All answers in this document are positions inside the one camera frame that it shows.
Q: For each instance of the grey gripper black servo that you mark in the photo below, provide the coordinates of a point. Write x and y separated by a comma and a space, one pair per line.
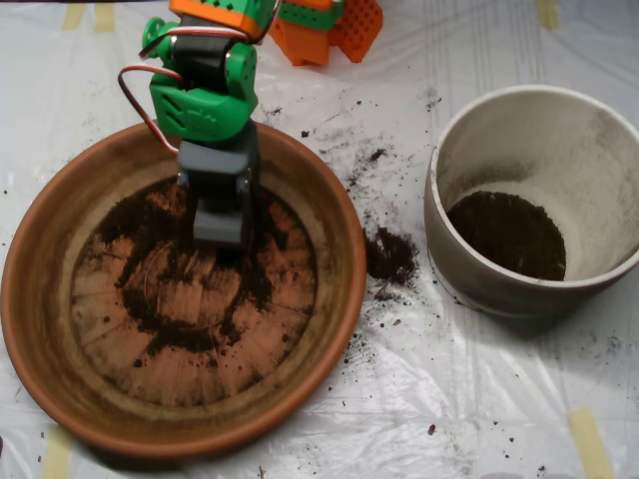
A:
218, 161

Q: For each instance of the dark soil pile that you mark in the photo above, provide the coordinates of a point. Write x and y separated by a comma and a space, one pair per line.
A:
140, 304

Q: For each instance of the green orange robot arm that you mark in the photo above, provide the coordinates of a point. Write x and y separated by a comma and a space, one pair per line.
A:
199, 112

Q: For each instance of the terracotta plant saucer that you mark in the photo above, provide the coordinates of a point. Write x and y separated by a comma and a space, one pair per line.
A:
339, 279

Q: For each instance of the spilled dark soil heap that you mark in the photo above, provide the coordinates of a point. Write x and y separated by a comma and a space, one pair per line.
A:
389, 259

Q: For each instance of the dark soil in pot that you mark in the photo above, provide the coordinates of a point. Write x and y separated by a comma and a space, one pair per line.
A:
504, 239

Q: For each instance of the white ceramic pot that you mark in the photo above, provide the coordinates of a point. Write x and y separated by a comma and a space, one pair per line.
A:
499, 299

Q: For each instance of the beige masking tape strip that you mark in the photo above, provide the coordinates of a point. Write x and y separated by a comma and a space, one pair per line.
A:
105, 17
74, 16
547, 14
591, 444
57, 459

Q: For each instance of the clear white plastic sheet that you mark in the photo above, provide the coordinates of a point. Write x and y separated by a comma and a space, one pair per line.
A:
499, 374

